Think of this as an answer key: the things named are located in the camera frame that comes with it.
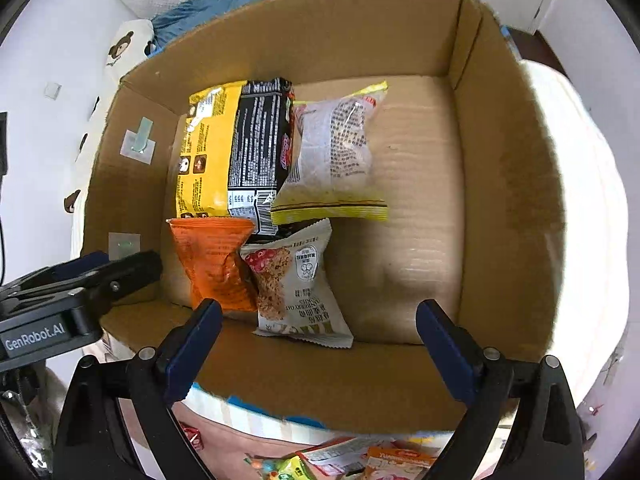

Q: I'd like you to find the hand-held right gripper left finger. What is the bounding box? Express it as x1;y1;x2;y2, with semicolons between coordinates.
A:
52;297;223;480

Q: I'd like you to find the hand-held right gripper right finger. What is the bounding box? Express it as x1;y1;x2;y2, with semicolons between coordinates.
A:
416;299;586;480

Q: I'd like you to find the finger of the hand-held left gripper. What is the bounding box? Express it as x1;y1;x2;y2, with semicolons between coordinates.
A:
0;251;112;302
65;250;163;316

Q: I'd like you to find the small red white candy packet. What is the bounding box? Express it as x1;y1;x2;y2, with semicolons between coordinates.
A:
180;422;207;452

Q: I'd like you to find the white oat cookie packet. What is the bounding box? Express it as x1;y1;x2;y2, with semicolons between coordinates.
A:
240;218;355;350

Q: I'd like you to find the orange white snack packet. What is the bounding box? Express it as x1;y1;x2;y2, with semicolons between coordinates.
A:
362;447;442;480

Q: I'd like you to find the green snack packet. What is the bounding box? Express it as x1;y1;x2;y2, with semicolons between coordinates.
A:
245;454;317;480

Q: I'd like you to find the black noodle packet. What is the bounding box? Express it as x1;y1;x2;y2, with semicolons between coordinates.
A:
227;77;296;236

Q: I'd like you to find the cardboard box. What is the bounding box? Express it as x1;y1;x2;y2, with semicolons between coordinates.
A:
82;0;566;436

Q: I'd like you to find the clear yellow-edged snack packet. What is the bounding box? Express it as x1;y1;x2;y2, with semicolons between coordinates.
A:
270;80;390;225

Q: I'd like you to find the striped cat print blanket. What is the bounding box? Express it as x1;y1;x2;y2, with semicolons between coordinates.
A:
97;59;632;480

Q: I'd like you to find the bear print bolster pillow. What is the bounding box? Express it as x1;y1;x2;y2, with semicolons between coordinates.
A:
64;19;157;261

